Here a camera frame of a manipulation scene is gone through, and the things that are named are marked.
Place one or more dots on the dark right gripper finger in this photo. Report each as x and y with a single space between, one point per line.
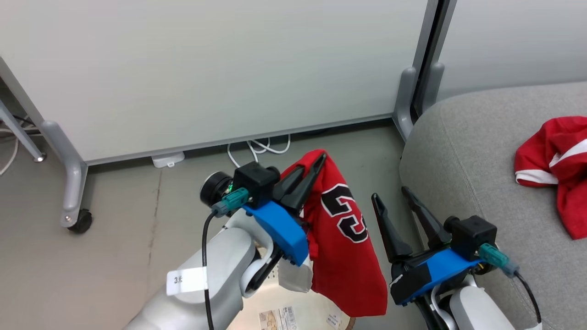
393 238
431 229

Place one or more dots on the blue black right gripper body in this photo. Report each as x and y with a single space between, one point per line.
435 272

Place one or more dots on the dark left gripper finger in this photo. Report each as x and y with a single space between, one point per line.
305 190
288 183

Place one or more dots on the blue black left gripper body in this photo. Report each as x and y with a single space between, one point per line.
282 229

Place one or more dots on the red jersey with black number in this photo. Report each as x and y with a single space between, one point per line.
341 256

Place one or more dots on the red garment with white stripes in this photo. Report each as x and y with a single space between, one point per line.
564 183

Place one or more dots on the white tag on arm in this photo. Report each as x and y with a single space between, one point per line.
185 280

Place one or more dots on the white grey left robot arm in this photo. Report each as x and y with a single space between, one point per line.
224 275

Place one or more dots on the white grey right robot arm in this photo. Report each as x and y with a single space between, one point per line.
477 307

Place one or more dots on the grey fabric sofa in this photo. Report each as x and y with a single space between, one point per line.
477 151

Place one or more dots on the white plastic laundry basket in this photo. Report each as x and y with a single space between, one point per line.
307 309

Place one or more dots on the large paper label sticker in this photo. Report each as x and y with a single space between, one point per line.
277 318

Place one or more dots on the small paper label sticker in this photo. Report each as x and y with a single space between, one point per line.
333 320

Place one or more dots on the white power adapter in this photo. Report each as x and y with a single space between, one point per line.
168 160

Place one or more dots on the short grey partition foot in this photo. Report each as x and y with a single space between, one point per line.
404 103
433 87

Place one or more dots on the large white partition panel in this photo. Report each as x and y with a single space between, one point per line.
220 68

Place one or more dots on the black caster wheel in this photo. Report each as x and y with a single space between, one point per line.
81 222

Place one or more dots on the narrow white partition panel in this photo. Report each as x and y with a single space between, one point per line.
513 41

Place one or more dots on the grey partition foot with caster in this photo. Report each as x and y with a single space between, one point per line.
69 174

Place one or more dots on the grey metal table leg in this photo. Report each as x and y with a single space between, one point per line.
20 133

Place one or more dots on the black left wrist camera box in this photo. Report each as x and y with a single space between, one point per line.
257 181

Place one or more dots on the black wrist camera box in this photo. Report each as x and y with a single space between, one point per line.
257 181
472 233

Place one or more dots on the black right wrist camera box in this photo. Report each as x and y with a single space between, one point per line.
472 233

